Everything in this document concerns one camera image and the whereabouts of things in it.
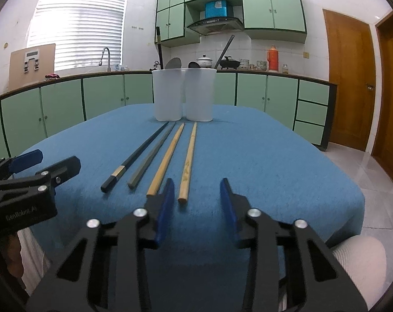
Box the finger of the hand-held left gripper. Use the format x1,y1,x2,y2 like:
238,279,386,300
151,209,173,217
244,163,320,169
33,155,82,198
0,149,44,183

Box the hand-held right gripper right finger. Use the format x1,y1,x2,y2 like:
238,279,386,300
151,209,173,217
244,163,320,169
219,178,368,312

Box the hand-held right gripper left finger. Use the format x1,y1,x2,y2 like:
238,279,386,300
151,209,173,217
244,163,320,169
26,178,176,312

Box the wooden chopstick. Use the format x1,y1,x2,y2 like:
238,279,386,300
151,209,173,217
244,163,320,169
178,122,198,205
146,123,186,197

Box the grey chopstick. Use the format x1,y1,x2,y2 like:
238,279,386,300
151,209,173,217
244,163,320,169
128,122,177,188
214,35,235,69

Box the black chopstick with band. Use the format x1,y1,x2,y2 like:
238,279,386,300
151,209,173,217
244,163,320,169
101,122,170,193
155,26,165,70

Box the white plastic utensil holder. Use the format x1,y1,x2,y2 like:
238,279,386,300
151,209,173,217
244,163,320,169
152,68,217,123

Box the person's left hand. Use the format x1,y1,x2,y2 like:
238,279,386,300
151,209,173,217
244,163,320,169
0,236,23,278

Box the person's left leg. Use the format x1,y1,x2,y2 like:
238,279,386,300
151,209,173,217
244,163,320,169
17,227,52,296

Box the person's leg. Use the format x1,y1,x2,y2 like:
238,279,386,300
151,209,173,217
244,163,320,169
17,227,52,296
330,236,387,306

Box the blue tablecloth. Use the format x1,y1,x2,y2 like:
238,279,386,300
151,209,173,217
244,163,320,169
11,103,366,312

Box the green base cabinets with countertop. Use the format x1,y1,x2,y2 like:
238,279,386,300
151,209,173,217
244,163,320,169
0,70,338,163

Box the wooden board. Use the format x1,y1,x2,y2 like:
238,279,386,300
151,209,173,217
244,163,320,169
9,43,56,90

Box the metal kitchen faucet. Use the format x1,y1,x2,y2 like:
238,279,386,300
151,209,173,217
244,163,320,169
99,47,112,72

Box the person's right leg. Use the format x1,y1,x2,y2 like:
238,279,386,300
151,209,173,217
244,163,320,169
330,236,387,306

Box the white window blinds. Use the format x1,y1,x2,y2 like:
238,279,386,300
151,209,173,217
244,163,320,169
27,0,129,71

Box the black wok with lid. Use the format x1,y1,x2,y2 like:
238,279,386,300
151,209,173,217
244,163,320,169
219,56,241,70

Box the white cooking pot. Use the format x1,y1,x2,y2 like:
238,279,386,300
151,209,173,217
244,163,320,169
196,55,214,69

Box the orange thermos flask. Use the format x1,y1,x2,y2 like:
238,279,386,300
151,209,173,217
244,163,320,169
267,45,279,73

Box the black range hood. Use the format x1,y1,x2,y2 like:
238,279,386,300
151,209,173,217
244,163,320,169
187,17,244,36

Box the blue film-wrapped hood chimney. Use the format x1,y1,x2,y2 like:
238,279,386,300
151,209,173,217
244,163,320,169
205,0,231,19

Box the wooden door with handle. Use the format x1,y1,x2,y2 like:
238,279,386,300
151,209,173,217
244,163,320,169
323,9,377,153

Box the green wall cabinets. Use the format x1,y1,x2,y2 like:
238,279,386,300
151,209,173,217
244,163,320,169
155,0,307,48

